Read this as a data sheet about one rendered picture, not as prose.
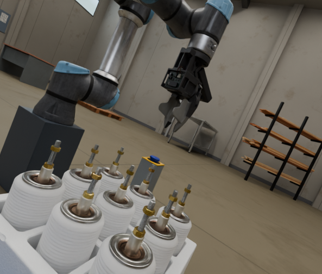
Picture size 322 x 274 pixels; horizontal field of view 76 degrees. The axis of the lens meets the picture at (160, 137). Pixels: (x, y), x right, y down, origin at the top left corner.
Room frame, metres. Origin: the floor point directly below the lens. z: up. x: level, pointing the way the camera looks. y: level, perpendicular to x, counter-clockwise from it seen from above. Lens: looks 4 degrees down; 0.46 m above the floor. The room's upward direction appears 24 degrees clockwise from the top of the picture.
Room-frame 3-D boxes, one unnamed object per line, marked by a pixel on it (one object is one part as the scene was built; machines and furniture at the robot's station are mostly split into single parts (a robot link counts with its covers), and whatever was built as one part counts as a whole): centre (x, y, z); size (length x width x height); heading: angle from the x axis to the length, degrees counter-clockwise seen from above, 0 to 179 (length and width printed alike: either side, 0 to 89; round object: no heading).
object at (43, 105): (0.81, 0.42, 0.35); 0.15 x 0.15 x 0.10
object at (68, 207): (0.36, 0.08, 0.25); 0.08 x 0.08 x 0.01
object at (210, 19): (0.57, 0.00, 0.76); 0.09 x 0.08 x 0.11; 45
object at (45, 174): (0.41, 0.19, 0.26); 0.02 x 0.02 x 0.03
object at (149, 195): (0.58, -0.01, 0.25); 0.08 x 0.08 x 0.01
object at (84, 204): (0.36, 0.08, 0.26); 0.02 x 0.02 x 0.03
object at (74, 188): (0.52, 0.14, 0.16); 0.10 x 0.10 x 0.18
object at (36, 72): (5.19, 3.87, 0.34); 1.26 x 0.67 x 0.67; 64
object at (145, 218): (0.32, -0.03, 0.30); 0.01 x 0.01 x 0.08
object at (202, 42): (0.57, -0.01, 0.68); 0.08 x 0.08 x 0.05
